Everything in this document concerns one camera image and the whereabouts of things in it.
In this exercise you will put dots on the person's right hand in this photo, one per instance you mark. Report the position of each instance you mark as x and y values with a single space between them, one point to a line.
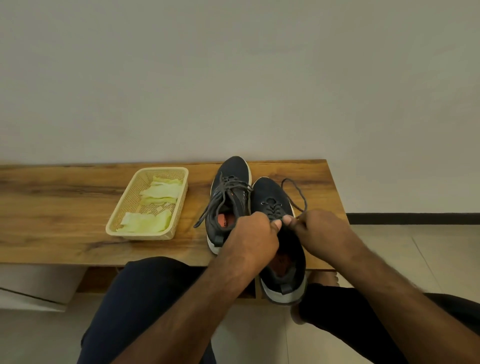
326 236

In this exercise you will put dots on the person's left hand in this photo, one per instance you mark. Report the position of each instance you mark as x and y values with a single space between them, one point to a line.
251 240

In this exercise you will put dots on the grey shoelace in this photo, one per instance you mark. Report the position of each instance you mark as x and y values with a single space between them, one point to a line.
294 195
221 195

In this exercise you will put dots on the dark sneaker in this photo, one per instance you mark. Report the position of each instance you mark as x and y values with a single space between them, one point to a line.
270 191
234 168

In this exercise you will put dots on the person's right forearm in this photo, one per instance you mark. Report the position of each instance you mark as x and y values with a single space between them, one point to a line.
412 311

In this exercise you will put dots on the person's left forearm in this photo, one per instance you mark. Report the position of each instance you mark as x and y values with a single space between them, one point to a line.
180 318

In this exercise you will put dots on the dark baseboard strip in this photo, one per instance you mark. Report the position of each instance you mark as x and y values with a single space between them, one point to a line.
412 218

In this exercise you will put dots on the cream plastic mesh basket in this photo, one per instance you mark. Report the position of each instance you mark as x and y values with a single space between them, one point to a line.
123 210

